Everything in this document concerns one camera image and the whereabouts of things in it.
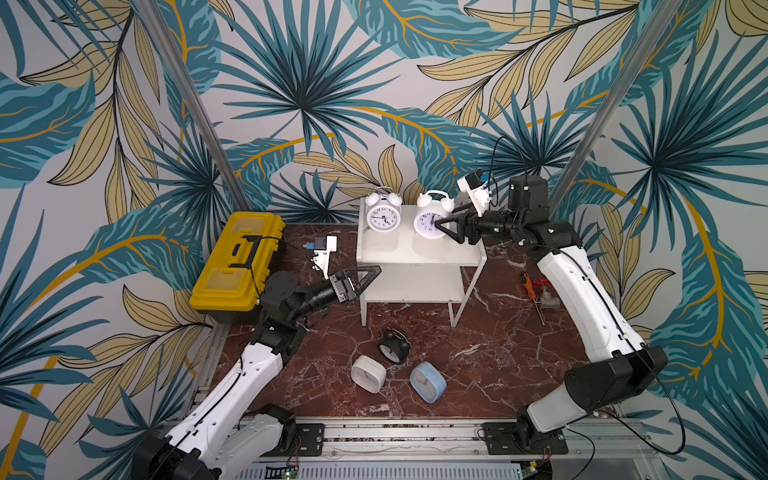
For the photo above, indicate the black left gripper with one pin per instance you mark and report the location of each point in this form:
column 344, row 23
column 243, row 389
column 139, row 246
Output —
column 345, row 281

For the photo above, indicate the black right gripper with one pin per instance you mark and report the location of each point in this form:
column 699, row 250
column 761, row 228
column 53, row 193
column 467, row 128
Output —
column 472, row 224

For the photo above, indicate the white plastic twin-bell clock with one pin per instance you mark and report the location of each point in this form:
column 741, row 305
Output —
column 432, row 205

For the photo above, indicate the white metal twin-bell clock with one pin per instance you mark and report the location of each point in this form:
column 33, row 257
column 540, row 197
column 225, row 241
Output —
column 383, row 211

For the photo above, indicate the black twin-bell alarm clock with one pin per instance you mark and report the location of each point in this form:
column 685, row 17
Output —
column 394, row 346

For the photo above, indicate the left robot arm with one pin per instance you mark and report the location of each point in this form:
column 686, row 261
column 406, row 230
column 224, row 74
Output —
column 240, row 378

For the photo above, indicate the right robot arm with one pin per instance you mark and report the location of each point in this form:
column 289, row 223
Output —
column 621, row 365

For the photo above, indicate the white two-tier shelf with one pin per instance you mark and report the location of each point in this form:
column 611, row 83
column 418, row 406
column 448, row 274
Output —
column 416, row 269

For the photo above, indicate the white square alarm clock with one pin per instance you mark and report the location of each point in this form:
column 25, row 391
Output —
column 368, row 374

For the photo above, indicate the blue square alarm clock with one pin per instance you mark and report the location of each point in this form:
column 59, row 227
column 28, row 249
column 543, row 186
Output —
column 427, row 382

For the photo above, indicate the yellow black toolbox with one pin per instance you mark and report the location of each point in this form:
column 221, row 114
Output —
column 233, row 278

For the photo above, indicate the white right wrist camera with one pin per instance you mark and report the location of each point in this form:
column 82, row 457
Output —
column 475, row 186

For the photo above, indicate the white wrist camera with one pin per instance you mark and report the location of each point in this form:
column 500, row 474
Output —
column 475, row 186
column 321, row 249

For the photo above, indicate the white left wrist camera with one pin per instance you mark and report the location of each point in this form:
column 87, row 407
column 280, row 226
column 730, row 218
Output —
column 321, row 249

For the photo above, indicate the orange handled screwdriver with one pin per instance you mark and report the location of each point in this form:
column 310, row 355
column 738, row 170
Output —
column 528, row 285

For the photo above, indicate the metal valve red handle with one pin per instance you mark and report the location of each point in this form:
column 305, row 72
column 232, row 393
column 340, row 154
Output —
column 546, row 299

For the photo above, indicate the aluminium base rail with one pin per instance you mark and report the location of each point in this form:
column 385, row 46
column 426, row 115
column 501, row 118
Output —
column 456, row 438

